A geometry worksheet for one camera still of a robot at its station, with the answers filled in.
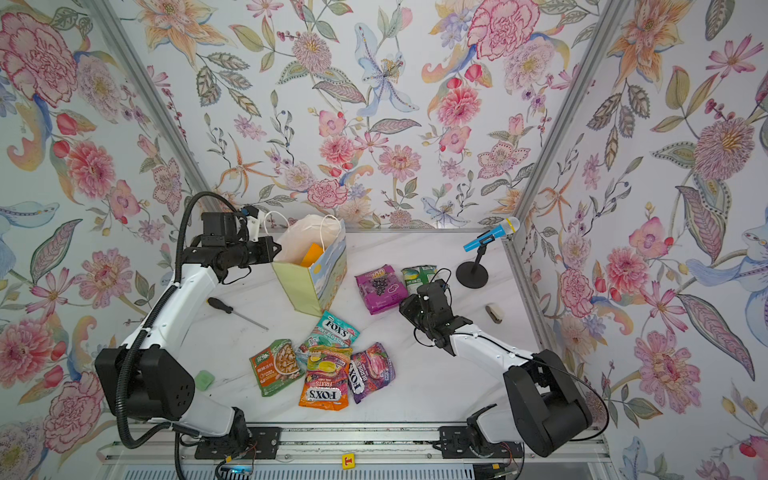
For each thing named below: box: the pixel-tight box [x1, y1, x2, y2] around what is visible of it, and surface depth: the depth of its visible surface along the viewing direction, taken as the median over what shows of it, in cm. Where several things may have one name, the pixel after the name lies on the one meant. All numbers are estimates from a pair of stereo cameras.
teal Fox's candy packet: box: [296, 310, 360, 367], surface depth 92 cm
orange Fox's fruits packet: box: [299, 345, 353, 411], surface depth 83 cm
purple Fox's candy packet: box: [348, 342, 396, 404], surface depth 84 cm
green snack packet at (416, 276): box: [401, 265, 437, 295], surface depth 106 cm
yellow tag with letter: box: [341, 453, 357, 470], surface depth 72 cm
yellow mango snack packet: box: [300, 242, 324, 267], surface depth 96 cm
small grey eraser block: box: [485, 303, 503, 324], surface depth 97 cm
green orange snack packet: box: [249, 339, 305, 398], surface depth 88 cm
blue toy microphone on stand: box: [456, 216, 521, 289], surface depth 100 cm
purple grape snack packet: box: [354, 264, 408, 315], surface depth 99 cm
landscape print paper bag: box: [264, 211, 348, 317], surface depth 92 cm
